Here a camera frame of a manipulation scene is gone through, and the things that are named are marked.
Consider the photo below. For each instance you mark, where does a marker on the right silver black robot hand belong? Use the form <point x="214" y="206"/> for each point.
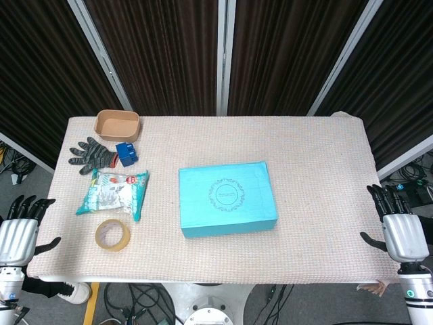
<point x="404" y="237"/>

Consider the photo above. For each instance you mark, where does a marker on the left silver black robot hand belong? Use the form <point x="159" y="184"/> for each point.
<point x="17" y="240"/>

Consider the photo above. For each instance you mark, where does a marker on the light blue lidded box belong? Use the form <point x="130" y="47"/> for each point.
<point x="226" y="199"/>

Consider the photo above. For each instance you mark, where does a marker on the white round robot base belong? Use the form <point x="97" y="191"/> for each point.
<point x="209" y="316"/>

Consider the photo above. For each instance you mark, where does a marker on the black power strip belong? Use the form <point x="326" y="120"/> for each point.
<point x="419" y="195"/>

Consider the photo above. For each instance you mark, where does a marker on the black trouser leg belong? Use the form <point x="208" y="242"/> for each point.
<point x="44" y="287"/>

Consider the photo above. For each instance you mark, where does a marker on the white sneaker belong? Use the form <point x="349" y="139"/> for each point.
<point x="79" y="294"/>

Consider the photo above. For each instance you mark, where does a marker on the teal white snack bag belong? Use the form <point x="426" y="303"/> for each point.
<point x="113" y="194"/>

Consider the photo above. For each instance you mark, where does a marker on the clear tape roll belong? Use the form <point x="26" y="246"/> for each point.
<point x="125" y="237"/>

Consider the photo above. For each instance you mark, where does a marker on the grey knit work glove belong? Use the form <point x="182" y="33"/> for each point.
<point x="93" y="155"/>

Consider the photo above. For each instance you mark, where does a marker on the beige woven tablecloth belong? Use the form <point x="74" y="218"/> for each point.
<point x="304" y="169"/>

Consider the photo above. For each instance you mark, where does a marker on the blue plastic block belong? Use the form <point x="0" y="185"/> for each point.
<point x="126" y="155"/>

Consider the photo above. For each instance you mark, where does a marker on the brown paper bowl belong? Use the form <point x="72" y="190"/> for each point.
<point x="116" y="127"/>

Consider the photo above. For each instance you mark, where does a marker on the dark brown partition panel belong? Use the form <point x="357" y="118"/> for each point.
<point x="34" y="67"/>
<point x="287" y="50"/>
<point x="399" y="67"/>
<point x="162" y="50"/>

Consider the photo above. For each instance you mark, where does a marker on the grey metal partition post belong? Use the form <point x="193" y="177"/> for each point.
<point x="406" y="159"/>
<point x="348" y="50"/>
<point x="226" y="50"/>
<point x="102" y="54"/>
<point x="27" y="153"/>

